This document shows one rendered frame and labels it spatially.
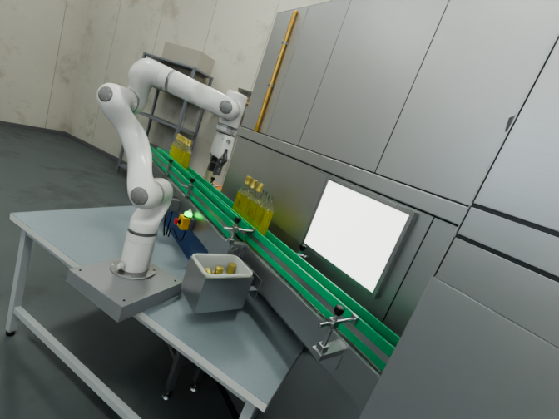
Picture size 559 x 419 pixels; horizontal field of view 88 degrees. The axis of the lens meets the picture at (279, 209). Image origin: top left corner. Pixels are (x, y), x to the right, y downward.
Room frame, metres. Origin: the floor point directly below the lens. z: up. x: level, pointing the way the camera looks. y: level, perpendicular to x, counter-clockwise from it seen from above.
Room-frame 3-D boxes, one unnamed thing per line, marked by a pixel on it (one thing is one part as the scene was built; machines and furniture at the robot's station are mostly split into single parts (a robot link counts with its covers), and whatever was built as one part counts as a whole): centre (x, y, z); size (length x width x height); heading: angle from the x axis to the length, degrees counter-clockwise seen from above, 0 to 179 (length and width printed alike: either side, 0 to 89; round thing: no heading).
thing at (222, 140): (1.20, 0.31, 1.47); 0.10 x 0.07 x 0.11; 41
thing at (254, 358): (1.79, 0.29, 0.73); 1.58 x 1.52 x 0.04; 69
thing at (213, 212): (1.94, 0.74, 1.10); 1.75 x 0.01 x 0.08; 41
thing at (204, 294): (1.13, 0.12, 0.92); 0.27 x 0.17 x 0.15; 131
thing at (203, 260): (1.11, 0.14, 0.97); 0.22 x 0.17 x 0.09; 131
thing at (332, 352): (0.78, -0.28, 1.07); 0.17 x 0.05 x 0.23; 131
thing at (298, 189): (1.33, -0.15, 1.32); 0.90 x 0.03 x 0.34; 41
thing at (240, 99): (1.19, 0.31, 1.61); 0.09 x 0.08 x 0.13; 1
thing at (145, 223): (1.21, 0.53, 1.11); 0.19 x 0.12 x 0.24; 1
